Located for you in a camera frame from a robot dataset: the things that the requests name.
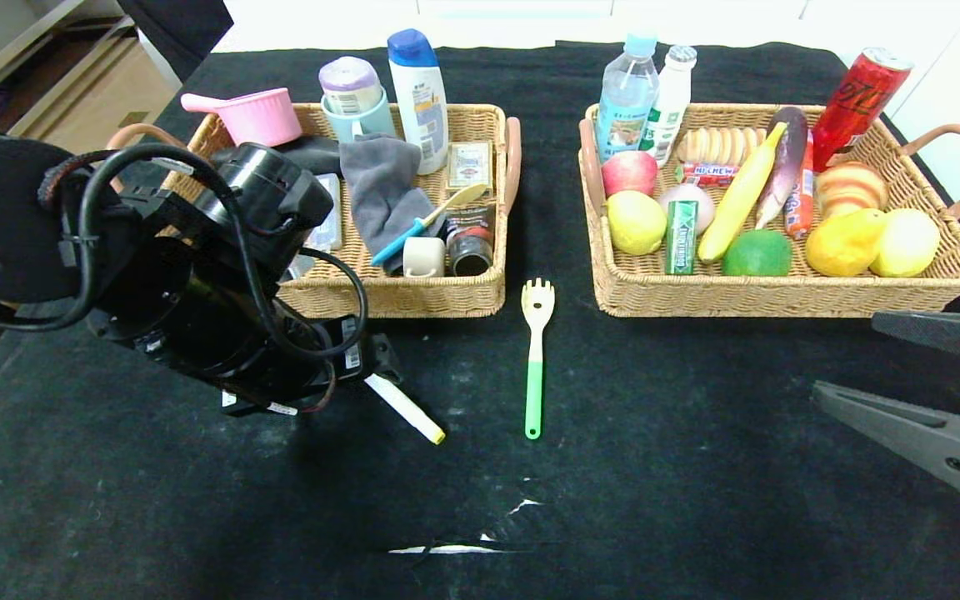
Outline yellow banana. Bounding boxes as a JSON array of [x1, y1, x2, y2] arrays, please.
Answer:
[[697, 122, 789, 263]]

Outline red sausage stick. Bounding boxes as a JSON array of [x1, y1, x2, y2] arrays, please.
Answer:
[[783, 132, 816, 241]]

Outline small printed card box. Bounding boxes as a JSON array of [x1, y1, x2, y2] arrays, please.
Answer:
[[445, 142, 495, 199]]

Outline pink ribbed saucepan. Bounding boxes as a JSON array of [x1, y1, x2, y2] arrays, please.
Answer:
[[180, 87, 303, 149]]

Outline teal cup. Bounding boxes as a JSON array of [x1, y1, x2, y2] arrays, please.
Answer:
[[321, 87, 398, 144]]

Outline purple eggplant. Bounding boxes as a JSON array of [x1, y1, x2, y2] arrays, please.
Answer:
[[753, 106, 809, 228]]

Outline clear water bottle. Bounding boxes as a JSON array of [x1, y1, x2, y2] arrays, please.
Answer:
[[595, 33, 661, 163]]

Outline small white cup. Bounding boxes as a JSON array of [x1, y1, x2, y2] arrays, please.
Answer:
[[402, 237, 447, 278]]

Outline green lime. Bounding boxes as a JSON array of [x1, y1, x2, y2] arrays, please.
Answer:
[[722, 229, 793, 278]]

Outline grey towel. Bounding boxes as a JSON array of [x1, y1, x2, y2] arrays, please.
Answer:
[[338, 135, 446, 276]]

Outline orange yellow pear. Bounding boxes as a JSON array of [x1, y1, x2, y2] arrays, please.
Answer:
[[805, 208, 887, 278]]

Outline white marker yellow tip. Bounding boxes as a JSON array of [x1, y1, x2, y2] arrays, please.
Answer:
[[363, 373, 446, 445]]

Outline pale purple ball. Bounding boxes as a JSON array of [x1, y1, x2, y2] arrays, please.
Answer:
[[657, 183, 716, 236]]

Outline green gum pack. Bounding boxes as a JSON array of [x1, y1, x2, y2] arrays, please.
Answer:
[[666, 200, 699, 275]]

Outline striped round bread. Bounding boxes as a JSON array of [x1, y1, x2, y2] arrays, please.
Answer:
[[814, 162, 889, 219]]

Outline black pouch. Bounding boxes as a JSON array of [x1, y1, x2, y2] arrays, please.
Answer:
[[280, 136, 343, 176]]

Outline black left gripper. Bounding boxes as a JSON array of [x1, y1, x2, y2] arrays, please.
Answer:
[[314, 316, 404, 386]]

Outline white shampoo bottle blue cap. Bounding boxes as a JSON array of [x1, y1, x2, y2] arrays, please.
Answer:
[[387, 29, 449, 176]]

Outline red candy pack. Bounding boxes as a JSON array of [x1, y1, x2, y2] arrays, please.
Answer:
[[675, 163, 739, 188]]

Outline black left camera cable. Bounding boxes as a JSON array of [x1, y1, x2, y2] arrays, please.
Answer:
[[38, 143, 369, 361]]

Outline beige spoon blue handle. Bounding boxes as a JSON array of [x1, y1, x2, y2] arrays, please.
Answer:
[[370, 183, 489, 268]]

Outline rectangular wicker basket brown handles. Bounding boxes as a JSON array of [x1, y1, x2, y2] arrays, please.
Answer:
[[577, 103, 960, 320], [105, 103, 523, 320]]

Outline cream pasta spoon green handle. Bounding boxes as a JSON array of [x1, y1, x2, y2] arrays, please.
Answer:
[[521, 278, 557, 440]]

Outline black red cylinder can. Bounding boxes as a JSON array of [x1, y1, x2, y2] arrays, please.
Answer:
[[445, 204, 498, 278]]

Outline grey metal shelf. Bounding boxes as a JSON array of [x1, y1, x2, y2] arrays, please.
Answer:
[[0, 0, 141, 113]]

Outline yellow lemon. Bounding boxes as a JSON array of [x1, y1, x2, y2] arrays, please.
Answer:
[[606, 190, 668, 256], [869, 208, 941, 279]]

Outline clear plastic case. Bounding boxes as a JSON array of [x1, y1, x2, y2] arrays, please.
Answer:
[[305, 172, 344, 253]]

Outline white milk bottle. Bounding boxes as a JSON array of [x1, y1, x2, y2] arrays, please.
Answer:
[[645, 46, 698, 168]]

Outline purple bag roll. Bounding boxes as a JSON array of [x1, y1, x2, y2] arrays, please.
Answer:
[[318, 57, 383, 116]]

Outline red drink can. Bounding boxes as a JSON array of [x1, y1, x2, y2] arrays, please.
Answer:
[[812, 48, 914, 173]]

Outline red apple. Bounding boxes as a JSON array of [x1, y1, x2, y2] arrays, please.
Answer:
[[602, 150, 658, 198]]

